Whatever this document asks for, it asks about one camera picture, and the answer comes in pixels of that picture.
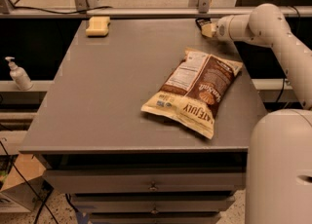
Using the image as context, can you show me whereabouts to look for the yellow sponge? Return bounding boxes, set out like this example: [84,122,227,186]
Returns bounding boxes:
[86,17,110,37]

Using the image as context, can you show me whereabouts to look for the white pump bottle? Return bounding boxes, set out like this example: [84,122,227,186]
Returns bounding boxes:
[5,56,32,91]

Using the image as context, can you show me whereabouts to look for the grey drawer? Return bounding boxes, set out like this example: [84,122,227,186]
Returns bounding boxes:
[43,168,246,194]
[90,213,221,224]
[72,194,235,213]

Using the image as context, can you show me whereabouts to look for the middle grey drawer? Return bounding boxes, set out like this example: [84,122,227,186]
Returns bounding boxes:
[72,194,235,213]

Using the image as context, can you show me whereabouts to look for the top grey drawer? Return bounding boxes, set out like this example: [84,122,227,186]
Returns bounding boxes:
[43,168,246,194]

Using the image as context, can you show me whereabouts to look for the cardboard box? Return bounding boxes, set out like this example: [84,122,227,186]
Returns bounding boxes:
[0,154,45,213]

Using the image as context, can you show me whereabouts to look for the black cable on floor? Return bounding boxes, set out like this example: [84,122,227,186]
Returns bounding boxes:
[0,138,60,224]

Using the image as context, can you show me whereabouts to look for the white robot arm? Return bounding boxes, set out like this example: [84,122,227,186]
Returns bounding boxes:
[201,4,312,224]

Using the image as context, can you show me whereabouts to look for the black rxbar chocolate bar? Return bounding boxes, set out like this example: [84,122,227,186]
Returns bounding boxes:
[195,19,211,30]

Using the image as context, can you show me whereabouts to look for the bottom grey drawer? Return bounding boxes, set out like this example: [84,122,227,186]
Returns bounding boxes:
[90,213,221,224]

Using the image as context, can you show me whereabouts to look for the late july chips bag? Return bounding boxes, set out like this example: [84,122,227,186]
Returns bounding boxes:
[141,49,243,139]

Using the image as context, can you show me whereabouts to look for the black cable on shelf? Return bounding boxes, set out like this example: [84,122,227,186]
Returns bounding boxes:
[13,5,114,16]

